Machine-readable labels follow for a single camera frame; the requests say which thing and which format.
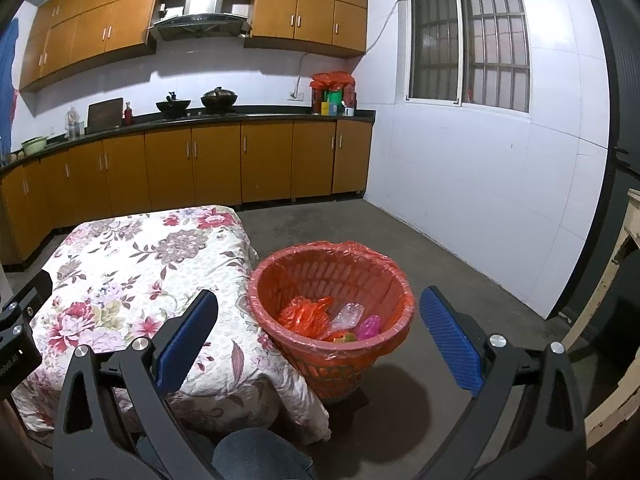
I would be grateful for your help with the wooden base cabinets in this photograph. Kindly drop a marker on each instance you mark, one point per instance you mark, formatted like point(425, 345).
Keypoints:
point(215, 160)

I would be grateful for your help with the orange plastic bag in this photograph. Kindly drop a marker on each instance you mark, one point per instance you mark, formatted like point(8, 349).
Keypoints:
point(302, 317)

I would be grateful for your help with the green container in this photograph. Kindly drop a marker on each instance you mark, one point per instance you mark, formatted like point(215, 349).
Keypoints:
point(334, 96)

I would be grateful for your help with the floral tablecloth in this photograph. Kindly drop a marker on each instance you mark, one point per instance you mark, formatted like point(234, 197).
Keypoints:
point(125, 280)

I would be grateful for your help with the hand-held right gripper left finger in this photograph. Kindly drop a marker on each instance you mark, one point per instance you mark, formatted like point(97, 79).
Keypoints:
point(187, 340)

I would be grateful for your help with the small orange wrapper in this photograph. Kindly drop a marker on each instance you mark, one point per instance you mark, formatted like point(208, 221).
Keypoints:
point(331, 336)

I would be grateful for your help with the purple foil wrapper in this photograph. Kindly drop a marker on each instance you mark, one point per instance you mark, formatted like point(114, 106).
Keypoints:
point(369, 327)

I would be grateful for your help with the dark pot with lid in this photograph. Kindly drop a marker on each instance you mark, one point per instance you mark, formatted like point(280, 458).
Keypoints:
point(219, 101)

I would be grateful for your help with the green foil wrapper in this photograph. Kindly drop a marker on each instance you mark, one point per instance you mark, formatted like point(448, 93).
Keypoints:
point(347, 337)

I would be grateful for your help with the wooden wall cabinets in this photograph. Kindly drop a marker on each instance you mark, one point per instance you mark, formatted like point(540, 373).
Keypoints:
point(100, 30)

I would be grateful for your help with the blue hanging cloth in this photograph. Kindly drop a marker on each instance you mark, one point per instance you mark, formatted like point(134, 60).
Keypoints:
point(6, 85)

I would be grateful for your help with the yellow box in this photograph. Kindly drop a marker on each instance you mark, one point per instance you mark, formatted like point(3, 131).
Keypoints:
point(325, 109)

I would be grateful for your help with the red plastic bag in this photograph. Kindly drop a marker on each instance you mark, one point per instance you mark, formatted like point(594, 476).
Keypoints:
point(330, 80)

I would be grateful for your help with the clear plastic bag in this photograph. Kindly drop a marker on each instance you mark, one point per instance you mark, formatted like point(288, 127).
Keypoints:
point(347, 316)

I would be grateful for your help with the steel range hood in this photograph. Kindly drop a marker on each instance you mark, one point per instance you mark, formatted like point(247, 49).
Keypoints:
point(202, 10)

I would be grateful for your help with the red plastic basket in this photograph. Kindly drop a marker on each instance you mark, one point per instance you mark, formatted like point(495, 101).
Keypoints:
point(345, 375)

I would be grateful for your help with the clear jar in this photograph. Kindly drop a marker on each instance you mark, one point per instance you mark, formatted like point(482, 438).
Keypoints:
point(73, 127)

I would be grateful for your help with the person's jeans leg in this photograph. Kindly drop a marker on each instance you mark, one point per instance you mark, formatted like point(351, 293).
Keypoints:
point(260, 455)

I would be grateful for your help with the red bottle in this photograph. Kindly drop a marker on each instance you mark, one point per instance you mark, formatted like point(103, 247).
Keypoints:
point(128, 116)

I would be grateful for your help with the brown cutting board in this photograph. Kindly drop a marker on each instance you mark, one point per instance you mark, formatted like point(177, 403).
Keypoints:
point(105, 116)

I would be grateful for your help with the barred window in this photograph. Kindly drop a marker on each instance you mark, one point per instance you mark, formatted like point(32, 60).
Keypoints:
point(470, 40)

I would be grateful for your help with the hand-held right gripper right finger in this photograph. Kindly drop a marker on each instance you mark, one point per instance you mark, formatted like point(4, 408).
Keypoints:
point(450, 345)

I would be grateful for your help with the black wok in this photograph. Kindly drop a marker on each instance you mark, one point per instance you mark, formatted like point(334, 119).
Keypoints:
point(173, 106)

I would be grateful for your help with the green bowl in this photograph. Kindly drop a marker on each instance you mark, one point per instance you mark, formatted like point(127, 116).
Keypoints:
point(34, 146)

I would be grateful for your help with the unpainted wooden frame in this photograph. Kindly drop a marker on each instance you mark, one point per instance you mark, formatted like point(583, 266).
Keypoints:
point(607, 310)

